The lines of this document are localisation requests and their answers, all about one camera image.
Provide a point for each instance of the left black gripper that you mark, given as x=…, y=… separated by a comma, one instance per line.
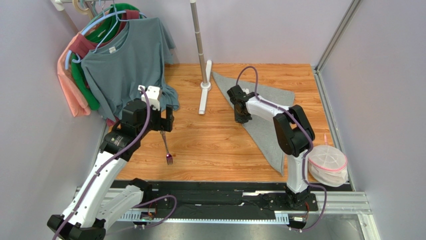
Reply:
x=163, y=124

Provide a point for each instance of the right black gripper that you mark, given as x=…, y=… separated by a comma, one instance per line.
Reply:
x=240, y=108

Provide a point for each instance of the purple metal fork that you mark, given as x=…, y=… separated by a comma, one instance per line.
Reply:
x=169, y=157

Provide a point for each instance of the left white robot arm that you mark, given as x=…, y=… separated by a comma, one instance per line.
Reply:
x=87, y=217

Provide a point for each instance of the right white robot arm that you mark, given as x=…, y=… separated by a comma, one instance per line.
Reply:
x=293, y=131

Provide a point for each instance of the white clothes rack stand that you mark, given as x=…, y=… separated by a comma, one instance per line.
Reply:
x=205, y=66

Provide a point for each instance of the grey-blue t-shirt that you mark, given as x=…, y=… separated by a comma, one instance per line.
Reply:
x=135, y=57

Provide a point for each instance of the pink t-shirt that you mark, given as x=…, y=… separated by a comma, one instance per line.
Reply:
x=77, y=103

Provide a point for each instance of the green t-shirt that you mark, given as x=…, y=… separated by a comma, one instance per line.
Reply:
x=78, y=73

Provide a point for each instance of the maroon t-shirt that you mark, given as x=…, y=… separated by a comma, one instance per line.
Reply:
x=107, y=30

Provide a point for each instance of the light blue hanger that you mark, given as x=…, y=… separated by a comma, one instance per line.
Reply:
x=95, y=22

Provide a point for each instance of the white mesh laundry basket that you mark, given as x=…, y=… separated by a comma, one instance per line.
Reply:
x=328, y=165

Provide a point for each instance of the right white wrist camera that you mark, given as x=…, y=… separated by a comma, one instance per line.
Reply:
x=246, y=90

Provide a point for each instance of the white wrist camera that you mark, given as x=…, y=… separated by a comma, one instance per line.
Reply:
x=246, y=90
x=151, y=95

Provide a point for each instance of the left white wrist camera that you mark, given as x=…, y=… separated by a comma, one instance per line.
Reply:
x=151, y=95

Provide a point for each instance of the aluminium frame post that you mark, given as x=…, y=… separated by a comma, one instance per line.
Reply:
x=338, y=33

